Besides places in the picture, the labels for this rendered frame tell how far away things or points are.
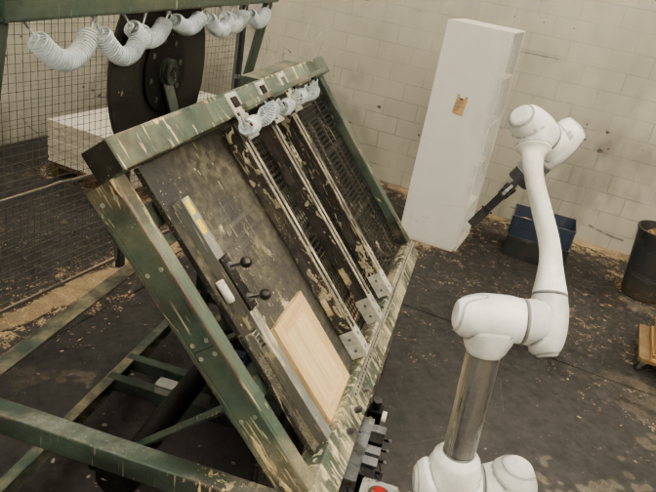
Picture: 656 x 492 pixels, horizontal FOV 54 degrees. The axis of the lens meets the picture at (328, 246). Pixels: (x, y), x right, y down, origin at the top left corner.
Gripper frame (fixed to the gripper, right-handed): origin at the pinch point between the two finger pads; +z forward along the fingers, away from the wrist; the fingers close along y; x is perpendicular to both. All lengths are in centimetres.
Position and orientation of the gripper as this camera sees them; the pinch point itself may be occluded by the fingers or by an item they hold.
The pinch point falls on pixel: (478, 217)
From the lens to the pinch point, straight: 217.5
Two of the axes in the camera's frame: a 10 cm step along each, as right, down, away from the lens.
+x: 6.6, 7.3, -1.6
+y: -3.7, 1.3, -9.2
